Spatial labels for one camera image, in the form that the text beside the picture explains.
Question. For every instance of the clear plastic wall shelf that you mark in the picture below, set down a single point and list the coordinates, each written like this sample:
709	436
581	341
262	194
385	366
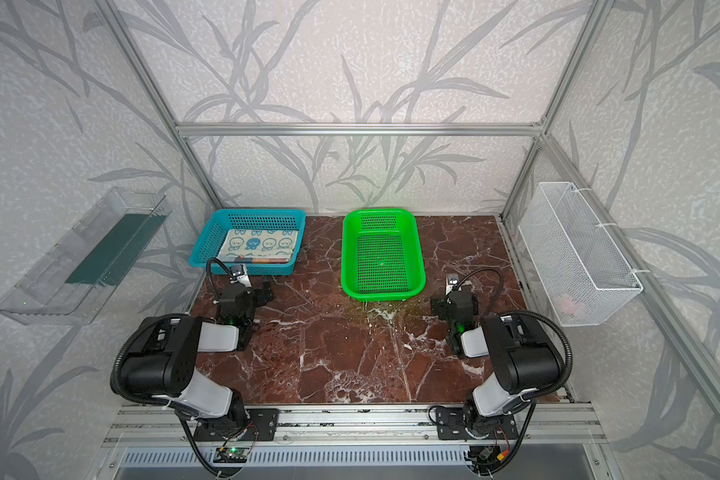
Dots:
71	283

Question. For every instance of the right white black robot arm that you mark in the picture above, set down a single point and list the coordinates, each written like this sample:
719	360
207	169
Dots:
530	354

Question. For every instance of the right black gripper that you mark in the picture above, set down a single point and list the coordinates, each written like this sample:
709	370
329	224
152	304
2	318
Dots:
453	301

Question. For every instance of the white wire mesh basket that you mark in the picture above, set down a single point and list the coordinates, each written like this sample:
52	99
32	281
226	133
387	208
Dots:
574	253

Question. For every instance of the green plastic basket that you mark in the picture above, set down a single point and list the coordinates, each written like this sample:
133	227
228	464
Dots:
381	257

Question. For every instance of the pink item in wire basket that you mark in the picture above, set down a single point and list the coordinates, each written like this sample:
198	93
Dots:
568	305

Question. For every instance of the right wired connector board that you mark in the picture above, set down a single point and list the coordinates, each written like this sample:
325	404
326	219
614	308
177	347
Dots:
487	456

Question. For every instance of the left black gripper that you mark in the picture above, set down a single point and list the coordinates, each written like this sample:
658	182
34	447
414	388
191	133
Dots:
247	293

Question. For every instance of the teal plastic basket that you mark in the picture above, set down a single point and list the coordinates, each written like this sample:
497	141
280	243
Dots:
222	221

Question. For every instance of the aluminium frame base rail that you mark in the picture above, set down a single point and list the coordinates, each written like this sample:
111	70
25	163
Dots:
558	440

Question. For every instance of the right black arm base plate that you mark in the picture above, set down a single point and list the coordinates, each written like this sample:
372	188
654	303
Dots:
450	423

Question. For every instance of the green lit circuit board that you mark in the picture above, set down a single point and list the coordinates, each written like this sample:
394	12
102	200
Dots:
231	455

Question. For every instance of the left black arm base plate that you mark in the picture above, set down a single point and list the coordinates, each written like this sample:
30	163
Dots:
257	424

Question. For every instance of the blue bunny towel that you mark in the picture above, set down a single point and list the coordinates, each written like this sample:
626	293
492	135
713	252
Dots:
258	246

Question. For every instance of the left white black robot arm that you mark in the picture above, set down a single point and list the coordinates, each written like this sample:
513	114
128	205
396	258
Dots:
157	363

